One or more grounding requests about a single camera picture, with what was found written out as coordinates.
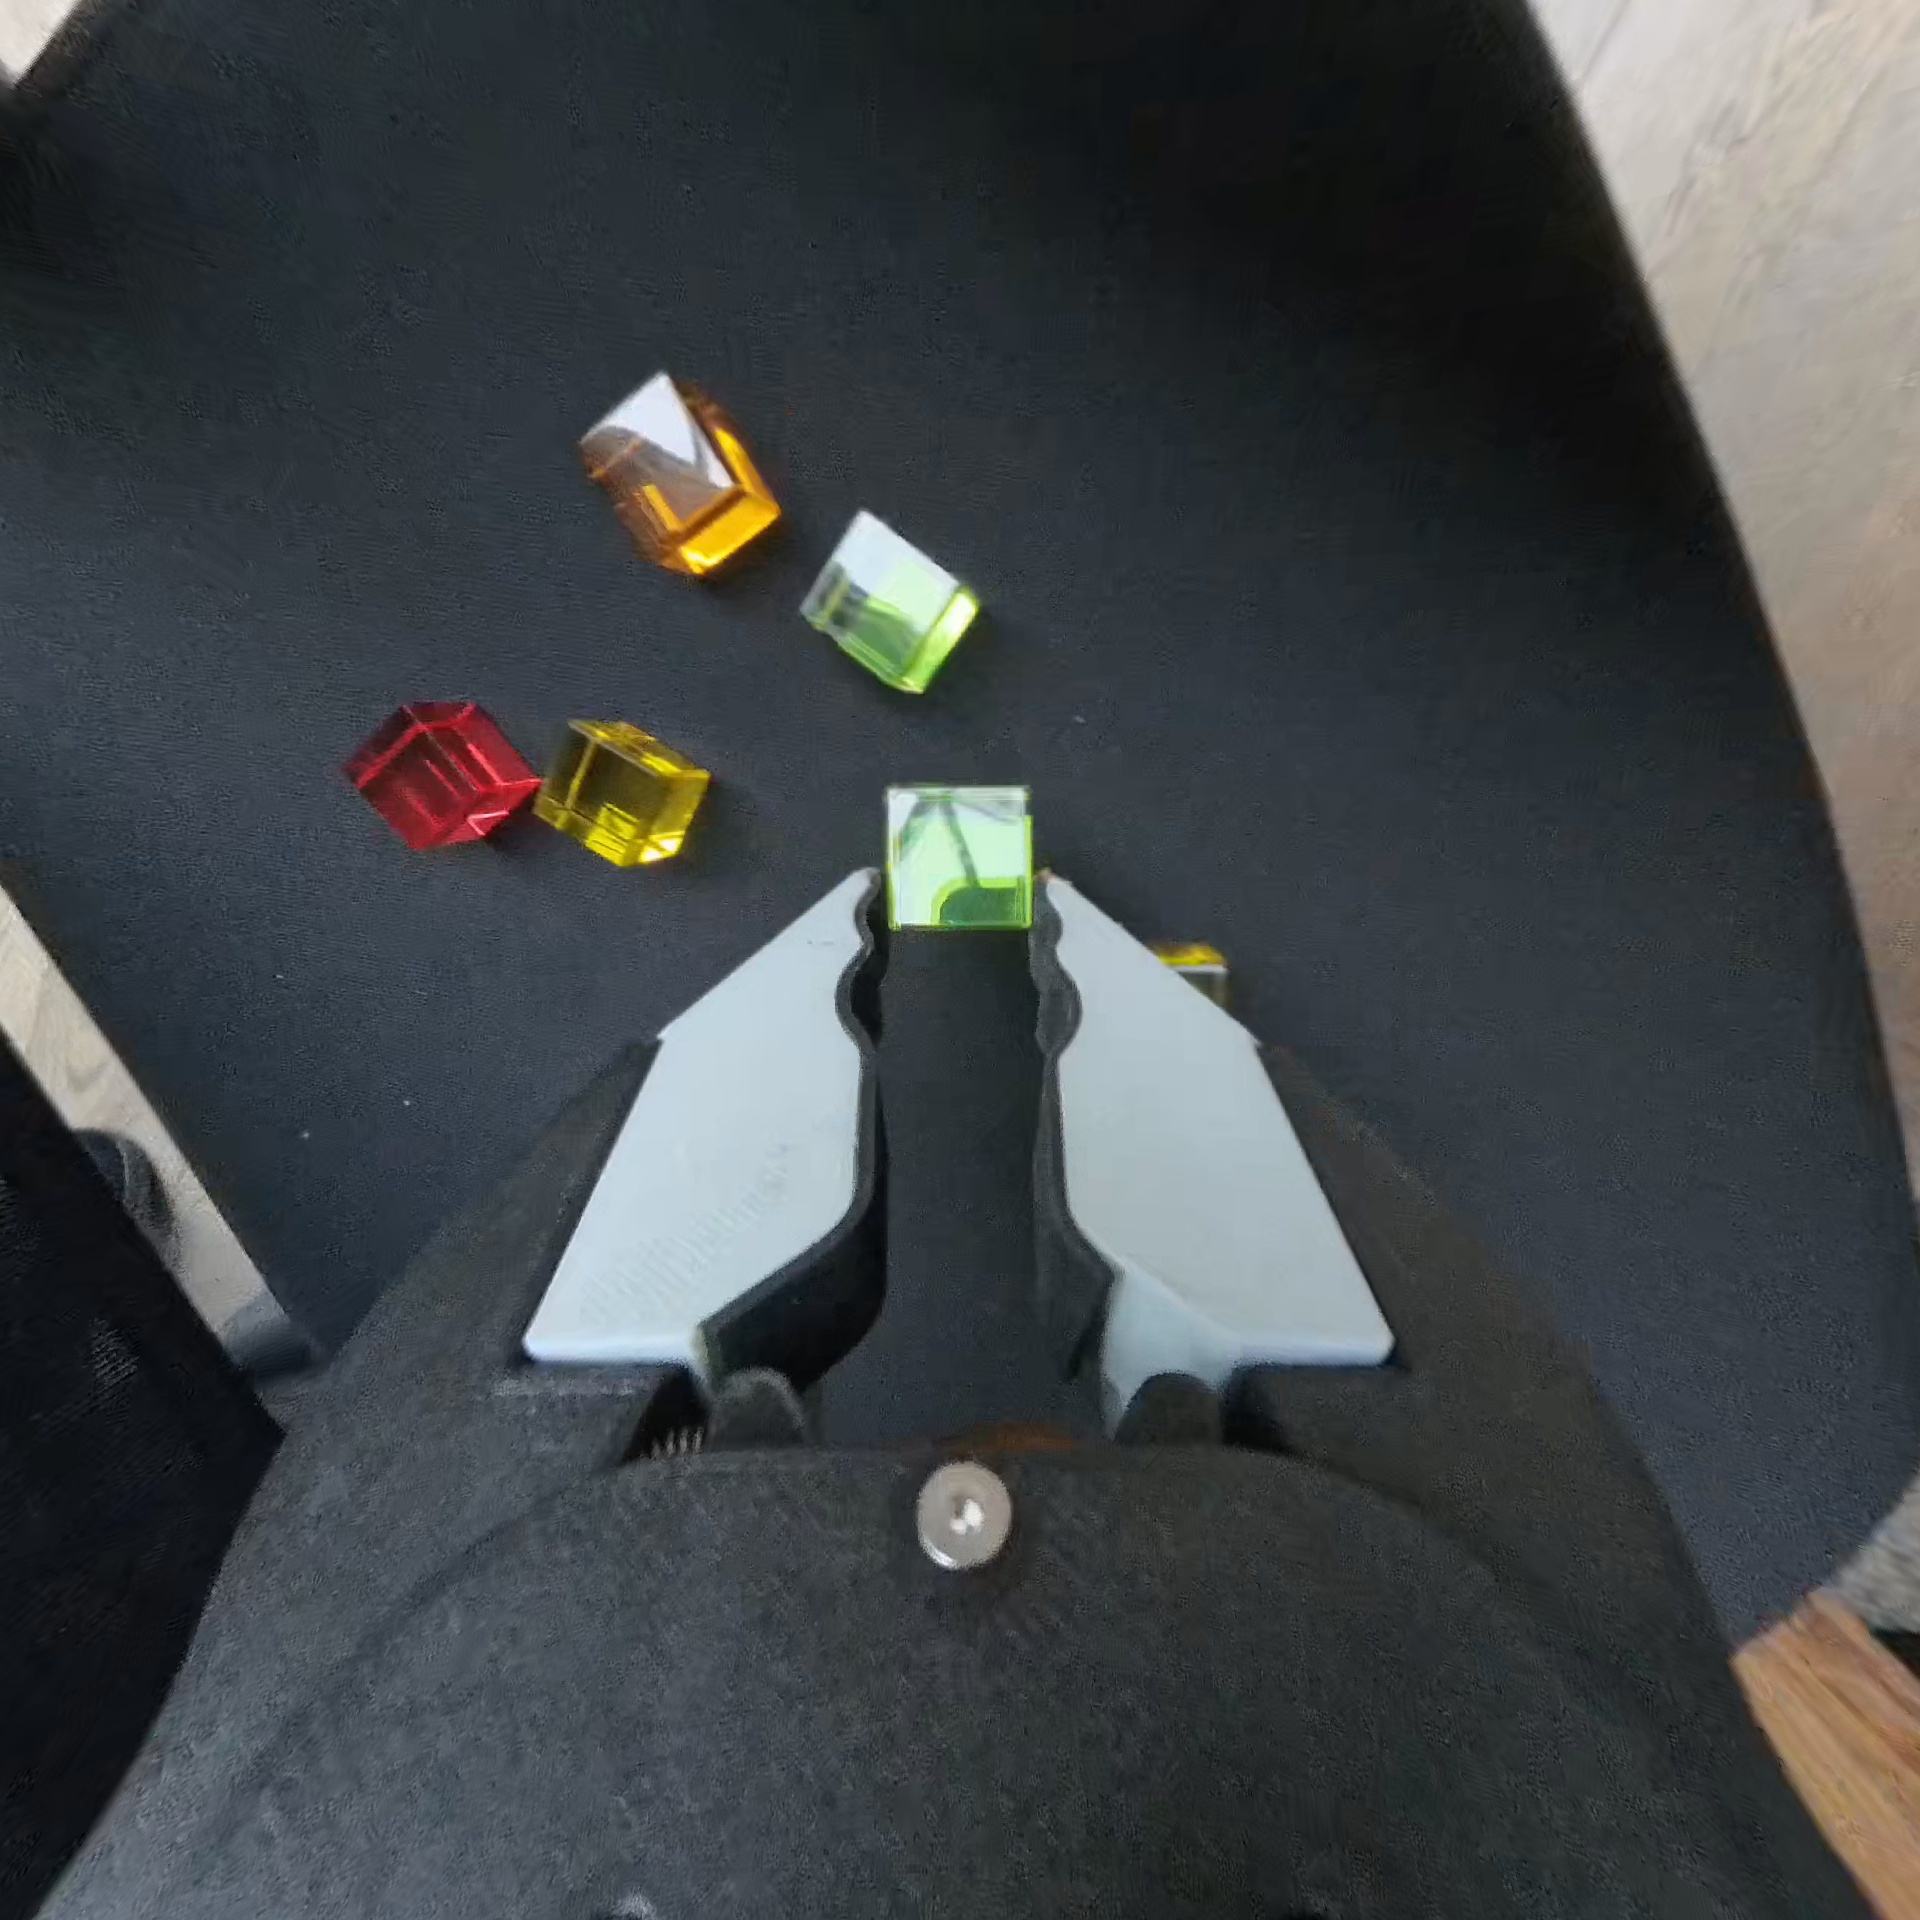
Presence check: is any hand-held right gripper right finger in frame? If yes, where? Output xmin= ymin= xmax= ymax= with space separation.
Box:
xmin=1032 ymin=873 xmax=1399 ymax=1436

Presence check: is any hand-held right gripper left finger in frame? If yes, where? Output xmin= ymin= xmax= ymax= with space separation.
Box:
xmin=521 ymin=866 xmax=891 ymax=1414

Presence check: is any green transparent cube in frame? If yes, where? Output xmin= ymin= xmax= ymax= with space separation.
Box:
xmin=800 ymin=508 xmax=982 ymax=695
xmin=884 ymin=782 xmax=1037 ymax=932

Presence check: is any red transparent cube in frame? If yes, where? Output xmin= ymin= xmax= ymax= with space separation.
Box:
xmin=343 ymin=699 xmax=543 ymax=851

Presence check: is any orange transparent cube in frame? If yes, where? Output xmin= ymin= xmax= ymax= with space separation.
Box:
xmin=580 ymin=371 xmax=784 ymax=579

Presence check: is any grey patterned rug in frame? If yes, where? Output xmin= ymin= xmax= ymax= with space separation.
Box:
xmin=1823 ymin=1514 xmax=1920 ymax=1636

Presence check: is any black office chair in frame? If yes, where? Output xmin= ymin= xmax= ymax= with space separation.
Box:
xmin=0 ymin=0 xmax=1920 ymax=1920

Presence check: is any brown wooden table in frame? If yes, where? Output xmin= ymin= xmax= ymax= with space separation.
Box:
xmin=1732 ymin=1590 xmax=1920 ymax=1920

